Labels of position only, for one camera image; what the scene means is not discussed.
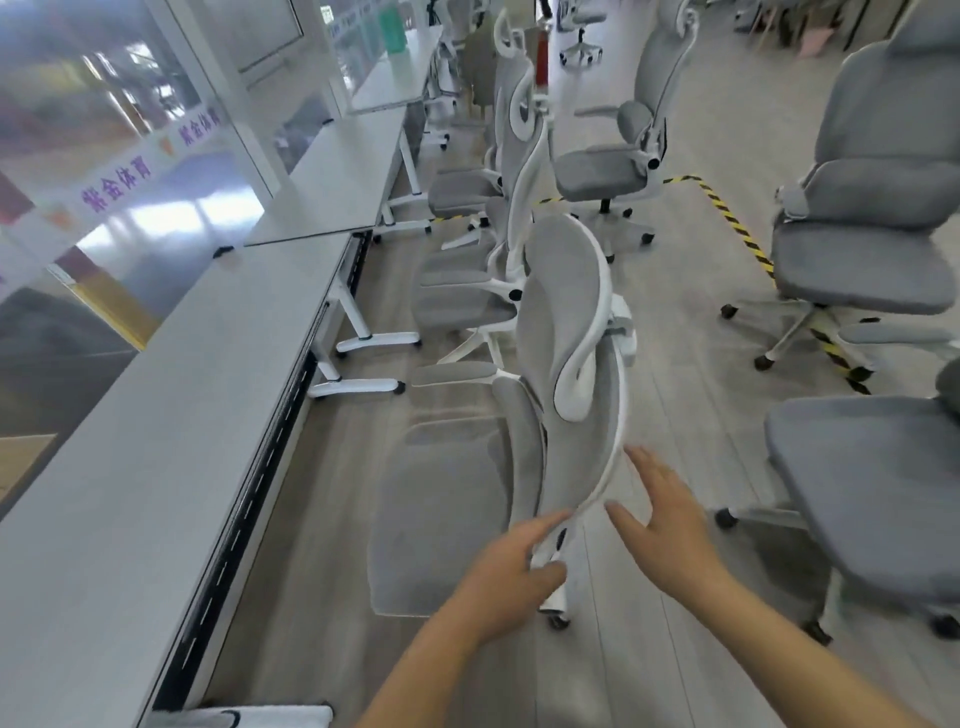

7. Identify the person's right hand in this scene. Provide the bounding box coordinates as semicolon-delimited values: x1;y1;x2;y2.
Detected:
603;444;733;601

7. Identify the person's left hand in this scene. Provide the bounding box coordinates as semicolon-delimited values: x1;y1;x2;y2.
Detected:
449;509;575;654

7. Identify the person's right forearm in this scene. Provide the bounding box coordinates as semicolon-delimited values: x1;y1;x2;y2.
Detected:
678;569;931;728

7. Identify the person's left forearm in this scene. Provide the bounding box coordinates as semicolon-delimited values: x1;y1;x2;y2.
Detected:
358;599;496;728

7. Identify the black yellow floor tape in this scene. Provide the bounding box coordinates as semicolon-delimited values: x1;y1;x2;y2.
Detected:
697;176;875;397
431;173;704;225

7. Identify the white swivel chair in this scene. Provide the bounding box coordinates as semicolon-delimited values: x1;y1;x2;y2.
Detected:
558;0;607;67

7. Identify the white printed window strip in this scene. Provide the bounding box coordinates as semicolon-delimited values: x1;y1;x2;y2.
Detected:
0;103;226;286

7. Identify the green cylindrical container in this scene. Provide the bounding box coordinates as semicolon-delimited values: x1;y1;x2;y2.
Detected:
378;3;406;54

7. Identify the white framed window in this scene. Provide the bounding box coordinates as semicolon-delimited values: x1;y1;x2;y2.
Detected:
217;0;305;73

